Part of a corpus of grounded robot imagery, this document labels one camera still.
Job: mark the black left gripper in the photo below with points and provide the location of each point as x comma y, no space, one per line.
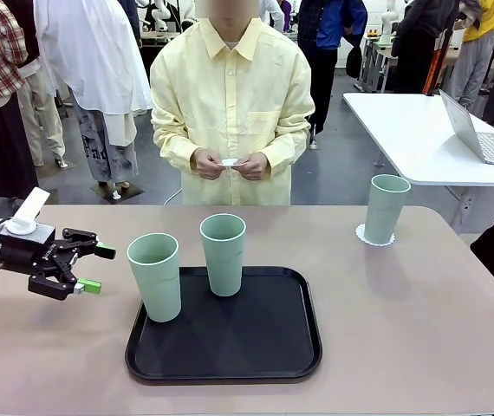
26,258

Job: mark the mint green plastic cup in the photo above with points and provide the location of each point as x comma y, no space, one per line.
158,286
223,268
383,212

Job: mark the white scalloped paper coaster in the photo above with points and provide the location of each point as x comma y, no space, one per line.
232,163
359,234

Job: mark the person's left forearm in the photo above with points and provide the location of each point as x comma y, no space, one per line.
290,147

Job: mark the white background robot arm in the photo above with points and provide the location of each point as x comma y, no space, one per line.
157,11
388,21

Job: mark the person's right forearm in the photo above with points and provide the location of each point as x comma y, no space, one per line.
173,138

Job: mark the person's right hand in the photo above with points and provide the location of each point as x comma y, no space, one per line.
208,164

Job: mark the person's left hand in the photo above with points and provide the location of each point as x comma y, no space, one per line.
255,168

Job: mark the person in beige trousers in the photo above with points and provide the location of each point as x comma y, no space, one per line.
43,121

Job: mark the black plastic serving tray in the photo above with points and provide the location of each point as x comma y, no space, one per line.
247,342

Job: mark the person in yellow shirt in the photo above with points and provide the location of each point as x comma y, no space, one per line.
229,86

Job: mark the black hanging bag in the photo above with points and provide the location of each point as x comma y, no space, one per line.
353,63

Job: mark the person in blue shirt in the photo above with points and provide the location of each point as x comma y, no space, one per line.
329,26

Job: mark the white folding table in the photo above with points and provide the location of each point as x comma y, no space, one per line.
403,125

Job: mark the person in black jacket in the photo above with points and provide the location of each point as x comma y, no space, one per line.
420,39

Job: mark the orange and black stand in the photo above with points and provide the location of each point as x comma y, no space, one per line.
437,65

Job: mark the silver open laptop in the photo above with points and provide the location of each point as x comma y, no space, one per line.
489,147

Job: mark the person in yellow jacket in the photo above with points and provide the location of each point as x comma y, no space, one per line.
485,21

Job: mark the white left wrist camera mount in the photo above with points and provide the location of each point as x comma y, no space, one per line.
30,208

